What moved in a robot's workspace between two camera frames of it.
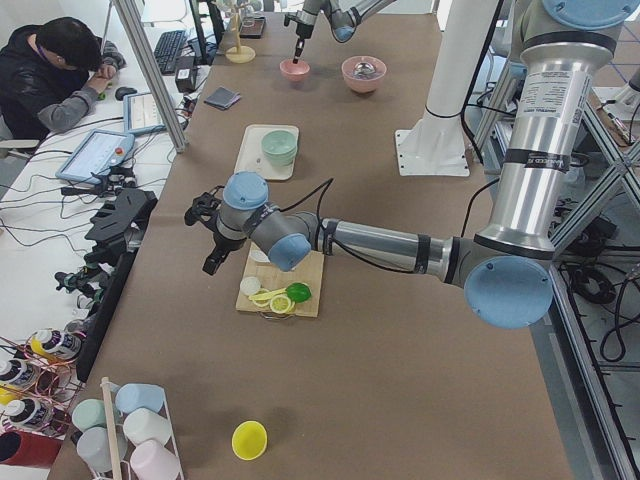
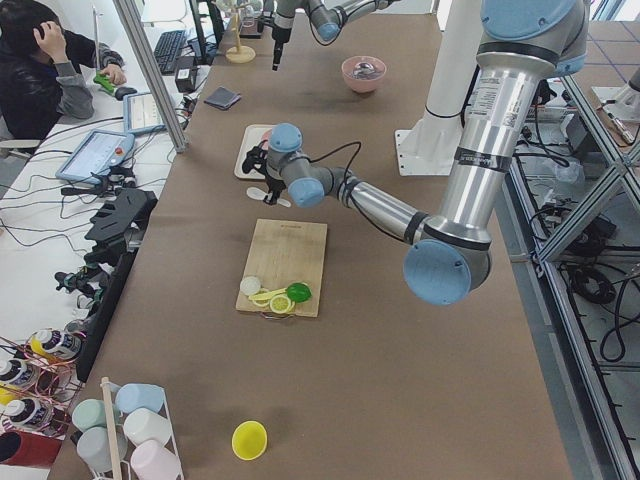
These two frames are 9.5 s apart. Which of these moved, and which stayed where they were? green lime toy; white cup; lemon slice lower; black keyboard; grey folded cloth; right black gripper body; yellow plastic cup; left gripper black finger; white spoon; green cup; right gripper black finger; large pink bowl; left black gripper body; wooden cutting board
Moved: right gripper black finger; left gripper black finger; left black gripper body; white spoon; right black gripper body
Stayed: large pink bowl; green lime toy; wooden cutting board; grey folded cloth; lemon slice lower; green cup; white cup; yellow plastic cup; black keyboard
